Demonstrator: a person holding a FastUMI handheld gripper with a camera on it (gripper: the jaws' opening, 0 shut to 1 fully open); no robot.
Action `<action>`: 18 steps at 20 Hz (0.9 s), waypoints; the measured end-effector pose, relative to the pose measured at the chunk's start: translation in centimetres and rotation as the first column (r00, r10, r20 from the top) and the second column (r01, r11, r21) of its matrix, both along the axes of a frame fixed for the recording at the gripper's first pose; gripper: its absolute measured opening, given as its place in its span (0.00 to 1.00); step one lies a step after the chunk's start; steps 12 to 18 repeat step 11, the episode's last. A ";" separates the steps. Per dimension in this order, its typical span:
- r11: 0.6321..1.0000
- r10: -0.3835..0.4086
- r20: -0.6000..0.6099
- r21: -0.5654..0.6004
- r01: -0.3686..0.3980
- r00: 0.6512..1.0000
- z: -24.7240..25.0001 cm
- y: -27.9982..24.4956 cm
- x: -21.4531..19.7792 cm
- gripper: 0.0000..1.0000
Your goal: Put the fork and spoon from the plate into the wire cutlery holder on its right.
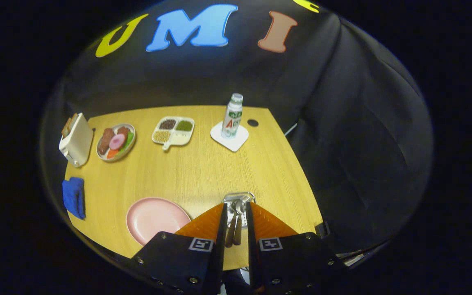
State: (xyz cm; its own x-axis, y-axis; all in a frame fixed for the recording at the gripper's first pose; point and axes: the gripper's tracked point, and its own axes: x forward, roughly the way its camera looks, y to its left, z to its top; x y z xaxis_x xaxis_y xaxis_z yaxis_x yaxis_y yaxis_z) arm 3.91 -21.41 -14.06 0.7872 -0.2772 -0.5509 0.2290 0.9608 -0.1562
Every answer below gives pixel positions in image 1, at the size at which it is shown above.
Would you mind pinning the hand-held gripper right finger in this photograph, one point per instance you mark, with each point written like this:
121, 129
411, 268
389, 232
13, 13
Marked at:
252, 250

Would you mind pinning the blue cloth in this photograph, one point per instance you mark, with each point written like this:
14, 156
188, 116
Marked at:
74, 198

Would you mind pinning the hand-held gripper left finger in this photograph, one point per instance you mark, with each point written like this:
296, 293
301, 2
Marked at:
221, 246

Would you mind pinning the pink round plate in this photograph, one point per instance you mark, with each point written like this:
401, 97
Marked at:
154, 219

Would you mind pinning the white divided snack tray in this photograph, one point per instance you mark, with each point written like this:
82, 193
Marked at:
173, 131

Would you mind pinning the white toaster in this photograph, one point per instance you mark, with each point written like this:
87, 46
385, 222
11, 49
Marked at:
78, 143

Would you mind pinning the black table clamp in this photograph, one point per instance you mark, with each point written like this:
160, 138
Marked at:
322, 230

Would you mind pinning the white drink bottle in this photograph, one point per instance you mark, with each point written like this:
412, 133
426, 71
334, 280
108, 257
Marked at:
232, 119

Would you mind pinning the white square coaster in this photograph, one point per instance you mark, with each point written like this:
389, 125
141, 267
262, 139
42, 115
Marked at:
232, 143

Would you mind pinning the white paper sheets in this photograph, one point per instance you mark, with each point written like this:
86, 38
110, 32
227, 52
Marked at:
350, 259

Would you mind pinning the oval plate of food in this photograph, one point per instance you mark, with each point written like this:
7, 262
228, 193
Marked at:
115, 141

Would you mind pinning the brown toast slice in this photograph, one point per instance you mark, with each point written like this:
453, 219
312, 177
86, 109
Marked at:
72, 119
66, 129

